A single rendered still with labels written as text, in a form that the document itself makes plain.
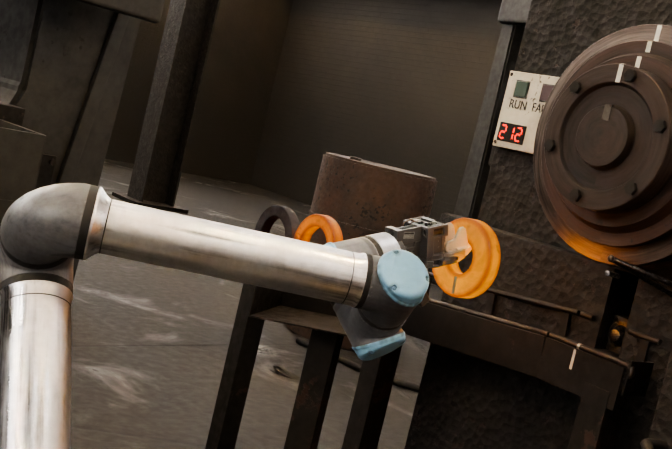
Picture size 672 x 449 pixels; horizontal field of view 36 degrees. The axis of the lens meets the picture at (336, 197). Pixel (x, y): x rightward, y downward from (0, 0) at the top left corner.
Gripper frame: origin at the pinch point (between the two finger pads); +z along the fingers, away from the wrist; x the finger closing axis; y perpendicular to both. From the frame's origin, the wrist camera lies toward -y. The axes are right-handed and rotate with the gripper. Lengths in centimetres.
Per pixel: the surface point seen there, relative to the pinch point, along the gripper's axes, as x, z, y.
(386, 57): 776, 628, -76
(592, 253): -15.6, 18.8, -0.5
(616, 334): -18.2, 25.1, -18.0
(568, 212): -8.9, 18.9, 6.3
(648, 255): -27.8, 19.6, 2.1
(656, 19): -5, 47, 43
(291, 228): 83, 15, -18
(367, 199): 223, 155, -60
